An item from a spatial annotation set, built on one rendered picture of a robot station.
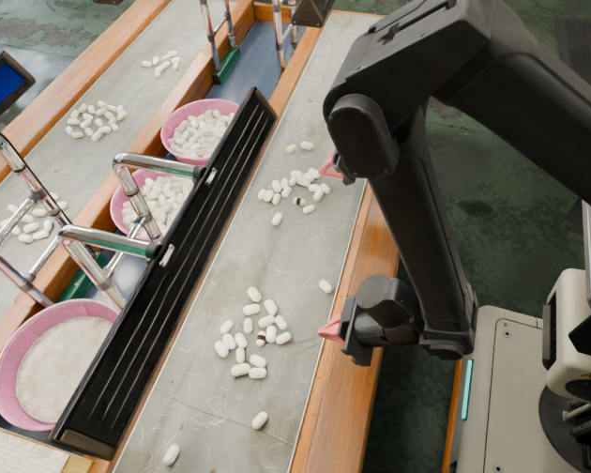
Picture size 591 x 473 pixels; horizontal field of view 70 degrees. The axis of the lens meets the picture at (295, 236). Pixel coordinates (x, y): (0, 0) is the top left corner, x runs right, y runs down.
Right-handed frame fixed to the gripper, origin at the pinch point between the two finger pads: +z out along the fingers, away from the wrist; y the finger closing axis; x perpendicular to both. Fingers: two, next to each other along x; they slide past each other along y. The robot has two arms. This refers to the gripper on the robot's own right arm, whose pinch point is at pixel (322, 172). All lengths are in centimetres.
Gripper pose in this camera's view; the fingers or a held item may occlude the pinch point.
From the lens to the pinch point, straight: 107.0
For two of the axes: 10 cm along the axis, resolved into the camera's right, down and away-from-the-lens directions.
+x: 6.6, 5.7, 4.9
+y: -2.8, 7.9, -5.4
